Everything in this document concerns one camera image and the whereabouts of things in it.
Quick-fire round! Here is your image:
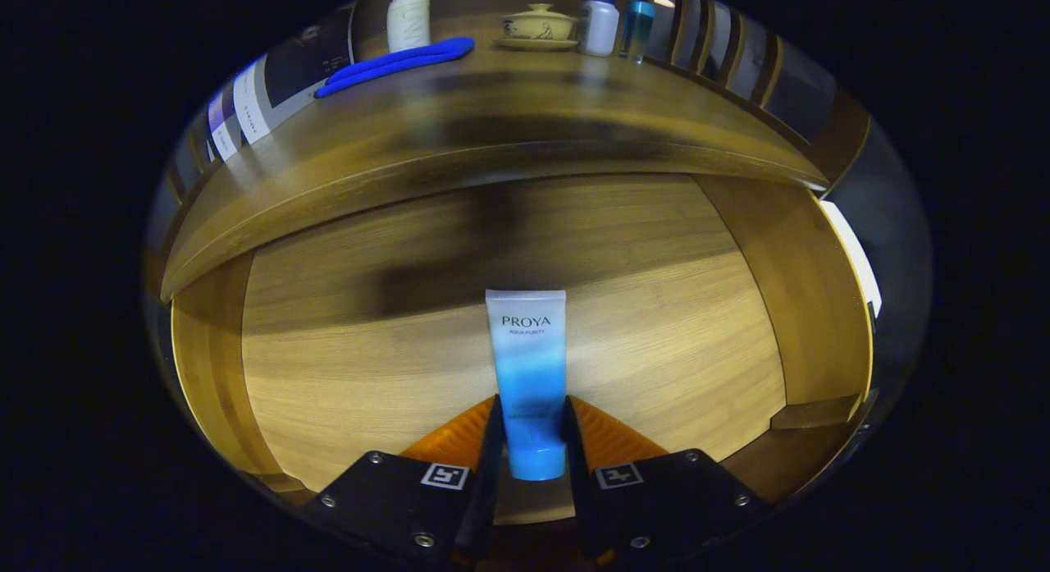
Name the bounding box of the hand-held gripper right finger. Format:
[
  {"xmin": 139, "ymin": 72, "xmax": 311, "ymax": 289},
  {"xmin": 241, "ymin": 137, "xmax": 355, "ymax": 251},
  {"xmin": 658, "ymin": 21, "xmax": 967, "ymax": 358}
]
[{"xmin": 562, "ymin": 394, "xmax": 772, "ymax": 565}]

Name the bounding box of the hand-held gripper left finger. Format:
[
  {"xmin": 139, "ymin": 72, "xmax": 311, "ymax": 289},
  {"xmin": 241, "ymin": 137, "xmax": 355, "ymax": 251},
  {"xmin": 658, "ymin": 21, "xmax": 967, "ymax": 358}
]
[{"xmin": 302, "ymin": 394, "xmax": 505, "ymax": 569}]

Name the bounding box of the blue and white cosmetic tube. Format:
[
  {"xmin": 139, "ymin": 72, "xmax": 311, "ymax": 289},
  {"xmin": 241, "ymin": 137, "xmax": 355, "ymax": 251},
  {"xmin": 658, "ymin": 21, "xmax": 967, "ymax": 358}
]
[{"xmin": 485, "ymin": 289, "xmax": 568, "ymax": 482}]

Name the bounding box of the wooden drawer with black knob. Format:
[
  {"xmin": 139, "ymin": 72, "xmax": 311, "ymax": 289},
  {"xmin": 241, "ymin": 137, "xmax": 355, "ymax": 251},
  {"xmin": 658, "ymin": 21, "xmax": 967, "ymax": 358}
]
[{"xmin": 168, "ymin": 174, "xmax": 874, "ymax": 528}]

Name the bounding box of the wooden countertop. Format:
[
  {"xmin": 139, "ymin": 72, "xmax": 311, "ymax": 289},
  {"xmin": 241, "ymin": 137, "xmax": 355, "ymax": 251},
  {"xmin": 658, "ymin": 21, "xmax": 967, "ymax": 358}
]
[{"xmin": 160, "ymin": 39, "xmax": 831, "ymax": 304}]

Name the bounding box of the white drawer unit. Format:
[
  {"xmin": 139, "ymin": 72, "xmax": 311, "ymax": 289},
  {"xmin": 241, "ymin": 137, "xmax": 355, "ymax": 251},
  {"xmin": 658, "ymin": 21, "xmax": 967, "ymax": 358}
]
[{"xmin": 820, "ymin": 199, "xmax": 883, "ymax": 318}]

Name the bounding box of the brown wooden cabinet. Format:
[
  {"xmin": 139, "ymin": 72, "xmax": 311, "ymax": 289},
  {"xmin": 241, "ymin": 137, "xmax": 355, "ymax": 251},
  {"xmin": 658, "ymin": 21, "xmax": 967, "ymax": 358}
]
[{"xmin": 144, "ymin": 0, "xmax": 874, "ymax": 302}]

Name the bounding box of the folded blue cloth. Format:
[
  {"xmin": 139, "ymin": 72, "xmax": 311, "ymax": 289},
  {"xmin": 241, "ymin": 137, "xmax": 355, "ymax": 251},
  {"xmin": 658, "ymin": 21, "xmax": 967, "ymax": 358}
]
[{"xmin": 314, "ymin": 36, "xmax": 477, "ymax": 99}]

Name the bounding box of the black backdrop cloth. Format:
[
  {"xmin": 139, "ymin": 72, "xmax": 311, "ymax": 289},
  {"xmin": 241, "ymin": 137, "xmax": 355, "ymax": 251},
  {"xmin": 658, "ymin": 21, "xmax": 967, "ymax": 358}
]
[{"xmin": 820, "ymin": 117, "xmax": 934, "ymax": 392}]

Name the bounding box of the thin purple book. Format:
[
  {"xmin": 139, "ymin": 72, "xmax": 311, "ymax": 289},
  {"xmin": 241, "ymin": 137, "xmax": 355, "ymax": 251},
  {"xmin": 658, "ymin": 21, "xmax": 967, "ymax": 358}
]
[{"xmin": 205, "ymin": 88, "xmax": 243, "ymax": 162}]

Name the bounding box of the beige lidded teacup with saucer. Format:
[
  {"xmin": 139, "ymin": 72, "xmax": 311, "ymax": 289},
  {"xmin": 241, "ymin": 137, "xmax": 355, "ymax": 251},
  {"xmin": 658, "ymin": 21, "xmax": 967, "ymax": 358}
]
[{"xmin": 494, "ymin": 3, "xmax": 580, "ymax": 52}]

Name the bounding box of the large white and black book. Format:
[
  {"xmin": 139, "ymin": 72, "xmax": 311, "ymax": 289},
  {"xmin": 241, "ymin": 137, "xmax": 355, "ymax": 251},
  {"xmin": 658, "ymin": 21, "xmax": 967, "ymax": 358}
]
[{"xmin": 234, "ymin": 6, "xmax": 358, "ymax": 146}]

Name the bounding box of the white pump bottle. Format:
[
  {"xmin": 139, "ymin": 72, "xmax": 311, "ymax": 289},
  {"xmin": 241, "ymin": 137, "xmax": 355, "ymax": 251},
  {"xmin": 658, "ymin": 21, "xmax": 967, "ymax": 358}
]
[{"xmin": 386, "ymin": 0, "xmax": 432, "ymax": 53}]

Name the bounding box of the white bottle with blue cap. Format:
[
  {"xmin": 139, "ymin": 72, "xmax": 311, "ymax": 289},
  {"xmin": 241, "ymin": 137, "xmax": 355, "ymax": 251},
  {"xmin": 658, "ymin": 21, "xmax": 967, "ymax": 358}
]
[{"xmin": 579, "ymin": 0, "xmax": 621, "ymax": 57}]

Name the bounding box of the teal slim bottle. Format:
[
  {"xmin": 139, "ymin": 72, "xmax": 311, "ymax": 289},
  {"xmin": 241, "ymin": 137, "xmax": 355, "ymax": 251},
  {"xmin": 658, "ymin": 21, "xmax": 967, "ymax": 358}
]
[{"xmin": 619, "ymin": 0, "xmax": 657, "ymax": 64}]

